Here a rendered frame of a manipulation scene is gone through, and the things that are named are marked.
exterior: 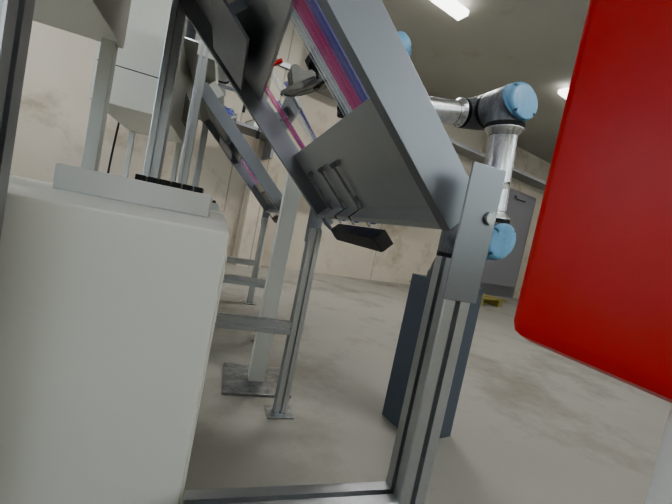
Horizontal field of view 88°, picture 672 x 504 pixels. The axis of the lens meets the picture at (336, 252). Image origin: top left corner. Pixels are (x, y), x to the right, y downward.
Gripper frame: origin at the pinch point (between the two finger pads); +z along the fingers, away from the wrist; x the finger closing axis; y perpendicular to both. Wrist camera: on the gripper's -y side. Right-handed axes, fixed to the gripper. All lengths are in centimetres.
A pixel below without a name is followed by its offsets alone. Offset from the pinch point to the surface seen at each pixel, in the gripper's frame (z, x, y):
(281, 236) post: 10, -43, -37
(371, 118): -0.7, 37.0, -15.3
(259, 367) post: 39, -43, -80
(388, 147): -1.7, 37.3, -20.3
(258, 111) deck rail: 4.6, -19.0, 2.4
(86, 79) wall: 91, -328, 144
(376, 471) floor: 18, 6, -103
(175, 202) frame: 33.0, 15.0, -15.0
